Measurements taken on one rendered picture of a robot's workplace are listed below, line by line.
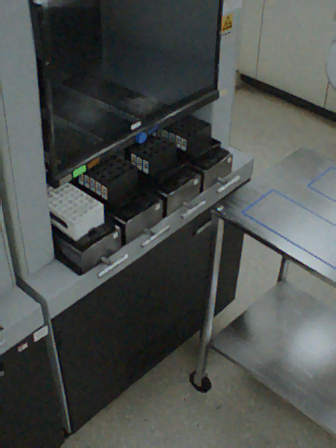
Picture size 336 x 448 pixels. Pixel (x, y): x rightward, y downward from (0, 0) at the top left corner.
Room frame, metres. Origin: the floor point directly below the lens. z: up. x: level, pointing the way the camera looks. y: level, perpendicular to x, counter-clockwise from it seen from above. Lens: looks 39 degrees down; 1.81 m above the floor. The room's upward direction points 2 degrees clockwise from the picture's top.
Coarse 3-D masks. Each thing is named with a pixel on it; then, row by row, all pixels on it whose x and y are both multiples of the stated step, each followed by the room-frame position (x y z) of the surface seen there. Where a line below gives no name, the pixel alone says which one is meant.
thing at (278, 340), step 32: (288, 160) 1.50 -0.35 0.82; (320, 160) 1.51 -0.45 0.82; (256, 192) 1.34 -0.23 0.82; (288, 192) 1.34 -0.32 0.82; (320, 192) 1.35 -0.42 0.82; (256, 224) 1.21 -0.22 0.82; (288, 224) 1.21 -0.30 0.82; (320, 224) 1.21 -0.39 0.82; (288, 256) 1.10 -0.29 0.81; (320, 256) 1.09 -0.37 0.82; (288, 288) 1.51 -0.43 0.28; (256, 320) 1.36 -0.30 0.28; (288, 320) 1.36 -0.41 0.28; (320, 320) 1.36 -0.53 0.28; (224, 352) 1.22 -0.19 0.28; (256, 352) 1.22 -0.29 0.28; (288, 352) 1.22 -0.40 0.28; (320, 352) 1.22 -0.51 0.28; (192, 384) 1.28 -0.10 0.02; (288, 384) 1.09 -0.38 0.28; (320, 384) 1.09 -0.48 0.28; (320, 416) 0.98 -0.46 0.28
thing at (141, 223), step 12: (84, 192) 1.32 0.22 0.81; (132, 204) 1.27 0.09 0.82; (144, 204) 1.27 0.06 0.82; (156, 204) 1.29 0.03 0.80; (108, 216) 1.25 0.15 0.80; (120, 216) 1.23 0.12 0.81; (132, 216) 1.24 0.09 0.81; (144, 216) 1.26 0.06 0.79; (156, 216) 1.29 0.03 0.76; (132, 228) 1.23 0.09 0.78; (144, 228) 1.26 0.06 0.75; (168, 228) 1.26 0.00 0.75; (132, 240) 1.23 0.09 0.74
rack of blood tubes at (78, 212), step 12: (48, 192) 1.26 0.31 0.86; (60, 192) 1.25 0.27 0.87; (72, 192) 1.25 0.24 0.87; (48, 204) 1.20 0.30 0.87; (60, 204) 1.21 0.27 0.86; (72, 204) 1.21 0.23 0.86; (84, 204) 1.21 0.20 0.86; (96, 204) 1.22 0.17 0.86; (60, 216) 1.17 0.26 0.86; (72, 216) 1.16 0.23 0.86; (84, 216) 1.16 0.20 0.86; (96, 216) 1.18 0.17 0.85; (60, 228) 1.17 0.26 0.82; (72, 228) 1.14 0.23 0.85; (84, 228) 1.15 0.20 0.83
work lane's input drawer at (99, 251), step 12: (96, 228) 1.18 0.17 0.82; (108, 228) 1.18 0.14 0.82; (120, 228) 1.19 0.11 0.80; (60, 240) 1.14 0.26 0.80; (72, 240) 1.13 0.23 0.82; (84, 240) 1.13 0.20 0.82; (96, 240) 1.14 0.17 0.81; (108, 240) 1.16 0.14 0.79; (120, 240) 1.19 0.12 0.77; (60, 252) 1.15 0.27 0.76; (72, 252) 1.11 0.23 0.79; (84, 252) 1.10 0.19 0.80; (96, 252) 1.13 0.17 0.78; (108, 252) 1.16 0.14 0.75; (84, 264) 1.10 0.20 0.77; (96, 264) 1.13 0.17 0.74; (108, 264) 1.12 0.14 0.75
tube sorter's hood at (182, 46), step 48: (48, 0) 1.17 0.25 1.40; (96, 0) 1.25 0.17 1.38; (144, 0) 1.37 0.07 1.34; (192, 0) 1.50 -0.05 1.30; (48, 48) 1.15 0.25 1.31; (96, 48) 1.25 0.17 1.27; (144, 48) 1.37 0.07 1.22; (192, 48) 1.51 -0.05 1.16; (48, 96) 1.14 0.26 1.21; (96, 96) 1.25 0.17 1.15; (144, 96) 1.37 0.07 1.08; (192, 96) 1.51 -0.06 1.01; (96, 144) 1.24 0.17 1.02
